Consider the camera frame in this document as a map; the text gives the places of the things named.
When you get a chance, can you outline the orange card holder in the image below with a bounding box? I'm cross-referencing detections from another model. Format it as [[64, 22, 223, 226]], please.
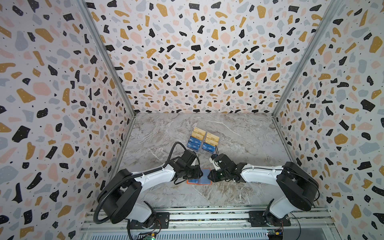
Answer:
[[197, 168, 212, 186]]

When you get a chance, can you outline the blue card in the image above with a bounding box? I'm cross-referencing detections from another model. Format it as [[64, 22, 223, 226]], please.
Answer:
[[188, 179, 199, 185], [202, 143, 216, 154], [187, 141, 200, 152], [189, 136, 202, 146]]

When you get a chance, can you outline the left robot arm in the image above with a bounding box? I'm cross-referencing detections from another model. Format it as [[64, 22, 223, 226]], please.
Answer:
[[94, 150, 203, 228]]

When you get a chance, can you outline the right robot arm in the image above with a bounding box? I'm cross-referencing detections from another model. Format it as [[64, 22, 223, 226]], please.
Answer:
[[208, 154, 320, 227]]

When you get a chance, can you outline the gold card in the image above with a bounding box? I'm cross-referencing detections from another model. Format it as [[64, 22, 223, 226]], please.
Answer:
[[206, 133, 220, 143], [205, 138, 218, 147], [193, 127, 206, 136], [191, 132, 204, 141]]

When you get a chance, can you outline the gold card back right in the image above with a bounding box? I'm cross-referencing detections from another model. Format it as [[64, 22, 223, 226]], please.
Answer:
[[206, 133, 220, 143]]

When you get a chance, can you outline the gold card back left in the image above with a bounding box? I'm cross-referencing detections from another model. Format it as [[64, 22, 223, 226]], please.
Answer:
[[193, 127, 206, 136]]

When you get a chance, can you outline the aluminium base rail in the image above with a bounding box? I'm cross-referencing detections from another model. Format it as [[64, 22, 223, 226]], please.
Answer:
[[80, 206, 341, 240]]

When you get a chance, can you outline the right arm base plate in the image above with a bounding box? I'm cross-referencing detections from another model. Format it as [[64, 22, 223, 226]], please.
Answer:
[[248, 211, 291, 227]]

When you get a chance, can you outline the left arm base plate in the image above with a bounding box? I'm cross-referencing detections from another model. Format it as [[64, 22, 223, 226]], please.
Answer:
[[141, 212, 170, 229]]

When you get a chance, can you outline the left black corrugated cable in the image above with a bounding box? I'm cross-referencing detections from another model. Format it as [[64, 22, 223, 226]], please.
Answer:
[[92, 141, 188, 225]]

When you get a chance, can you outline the left aluminium corner post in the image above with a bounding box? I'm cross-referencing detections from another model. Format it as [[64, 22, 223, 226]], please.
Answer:
[[75, 0, 135, 118]]

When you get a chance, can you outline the aluminium corner post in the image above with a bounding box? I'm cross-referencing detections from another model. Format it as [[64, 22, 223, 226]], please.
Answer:
[[75, 0, 135, 118], [272, 0, 344, 120]]

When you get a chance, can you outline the right aluminium corner post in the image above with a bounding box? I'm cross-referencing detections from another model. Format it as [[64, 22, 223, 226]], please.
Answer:
[[272, 0, 344, 120]]

